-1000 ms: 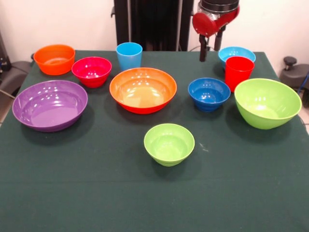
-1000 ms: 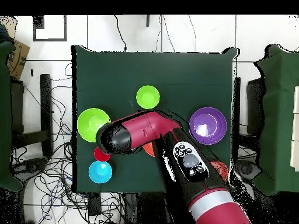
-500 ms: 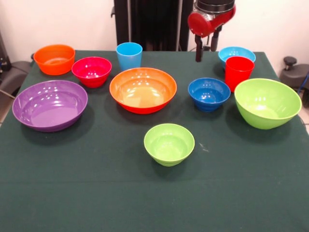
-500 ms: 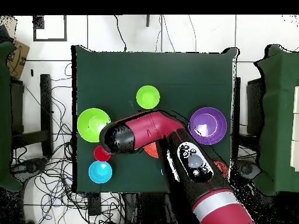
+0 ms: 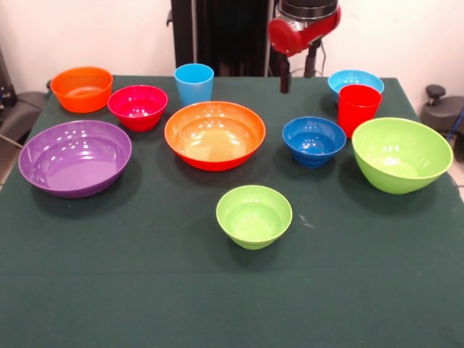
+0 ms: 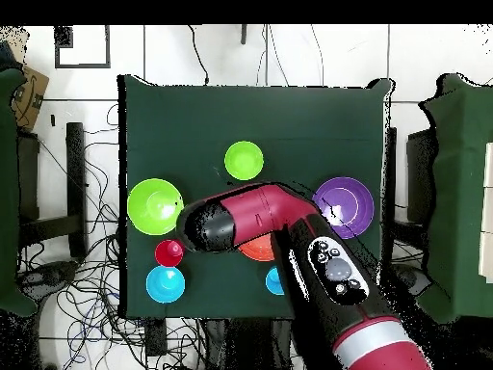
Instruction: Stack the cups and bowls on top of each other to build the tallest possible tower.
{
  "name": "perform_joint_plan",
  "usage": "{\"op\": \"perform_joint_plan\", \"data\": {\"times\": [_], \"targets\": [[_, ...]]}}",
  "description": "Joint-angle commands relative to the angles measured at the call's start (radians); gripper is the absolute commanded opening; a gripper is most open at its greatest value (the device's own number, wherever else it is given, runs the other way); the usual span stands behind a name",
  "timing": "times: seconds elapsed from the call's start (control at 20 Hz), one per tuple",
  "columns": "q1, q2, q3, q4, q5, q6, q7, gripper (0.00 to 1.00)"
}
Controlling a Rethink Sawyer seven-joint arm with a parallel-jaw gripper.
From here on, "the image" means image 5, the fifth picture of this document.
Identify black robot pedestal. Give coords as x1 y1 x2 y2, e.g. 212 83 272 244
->
167 0 282 79

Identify light blue bowl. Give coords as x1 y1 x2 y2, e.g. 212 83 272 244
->
327 69 385 106

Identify dark green tablecloth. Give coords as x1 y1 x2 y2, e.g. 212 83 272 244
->
0 74 464 348

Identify grey machine base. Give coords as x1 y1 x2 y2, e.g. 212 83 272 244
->
0 90 48 146
420 84 464 135

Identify light blue cup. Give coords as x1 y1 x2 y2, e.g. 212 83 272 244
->
173 63 215 108

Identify wide orange bowl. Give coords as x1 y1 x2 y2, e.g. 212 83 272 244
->
164 100 267 172

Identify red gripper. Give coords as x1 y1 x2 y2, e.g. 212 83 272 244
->
267 7 342 94

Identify large green bowl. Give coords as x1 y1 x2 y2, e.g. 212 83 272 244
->
351 117 455 196

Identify black wall cable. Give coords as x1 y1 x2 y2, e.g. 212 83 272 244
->
291 36 328 78

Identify dark blue bowl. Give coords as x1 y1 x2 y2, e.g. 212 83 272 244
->
282 116 347 169

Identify purple bowl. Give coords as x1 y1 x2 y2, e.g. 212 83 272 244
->
17 120 133 199

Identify small green bowl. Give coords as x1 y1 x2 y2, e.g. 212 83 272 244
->
215 184 294 251

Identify deep orange bowl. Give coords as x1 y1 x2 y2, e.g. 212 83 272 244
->
49 66 114 114

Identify magenta bowl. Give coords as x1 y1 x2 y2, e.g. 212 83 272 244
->
107 84 169 133

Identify red cup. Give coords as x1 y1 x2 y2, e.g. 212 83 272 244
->
337 84 384 140

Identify blue cable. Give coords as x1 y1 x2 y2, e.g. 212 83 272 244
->
447 107 464 142

